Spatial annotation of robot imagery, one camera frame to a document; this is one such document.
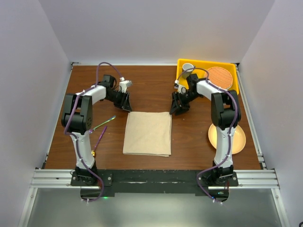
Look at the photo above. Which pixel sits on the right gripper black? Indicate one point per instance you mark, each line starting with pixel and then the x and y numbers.
pixel 175 104

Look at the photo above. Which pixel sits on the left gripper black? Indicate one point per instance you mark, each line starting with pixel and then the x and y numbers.
pixel 126 105

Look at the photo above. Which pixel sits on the beige cloth napkin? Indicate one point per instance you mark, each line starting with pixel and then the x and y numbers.
pixel 148 134

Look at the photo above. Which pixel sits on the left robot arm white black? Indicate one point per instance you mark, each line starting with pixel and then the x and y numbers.
pixel 77 119

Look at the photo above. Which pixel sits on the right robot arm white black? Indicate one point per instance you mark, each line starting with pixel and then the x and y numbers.
pixel 225 115

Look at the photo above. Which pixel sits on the iridescent fork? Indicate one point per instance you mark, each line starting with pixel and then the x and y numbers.
pixel 105 122

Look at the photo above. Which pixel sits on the grey ceramic mug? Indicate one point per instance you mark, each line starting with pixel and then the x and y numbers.
pixel 187 69

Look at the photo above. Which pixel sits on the orange woven coaster plate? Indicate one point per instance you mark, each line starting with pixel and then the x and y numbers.
pixel 220 77

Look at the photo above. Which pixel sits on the golden round plate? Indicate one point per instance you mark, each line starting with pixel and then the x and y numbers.
pixel 239 138

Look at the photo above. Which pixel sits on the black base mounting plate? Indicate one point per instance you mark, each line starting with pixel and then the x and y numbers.
pixel 154 181

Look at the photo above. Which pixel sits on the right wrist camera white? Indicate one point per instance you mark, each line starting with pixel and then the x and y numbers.
pixel 179 88

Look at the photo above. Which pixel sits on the aluminium frame rail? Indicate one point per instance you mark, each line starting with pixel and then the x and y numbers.
pixel 247 179

